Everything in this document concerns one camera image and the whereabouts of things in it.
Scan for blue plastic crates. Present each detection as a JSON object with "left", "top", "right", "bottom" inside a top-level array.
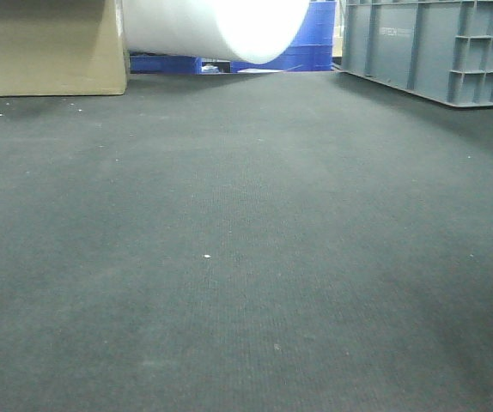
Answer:
[{"left": 128, "top": 1, "right": 336, "bottom": 75}]

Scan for white foam roll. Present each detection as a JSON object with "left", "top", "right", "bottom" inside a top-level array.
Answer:
[{"left": 122, "top": 0, "right": 309, "bottom": 64}]

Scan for grey plastic crate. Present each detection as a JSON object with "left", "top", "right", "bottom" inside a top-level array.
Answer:
[{"left": 342, "top": 1, "right": 493, "bottom": 107}]

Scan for tan cardboard box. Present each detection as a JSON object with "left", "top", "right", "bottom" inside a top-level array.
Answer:
[{"left": 0, "top": 1, "right": 129, "bottom": 97}]

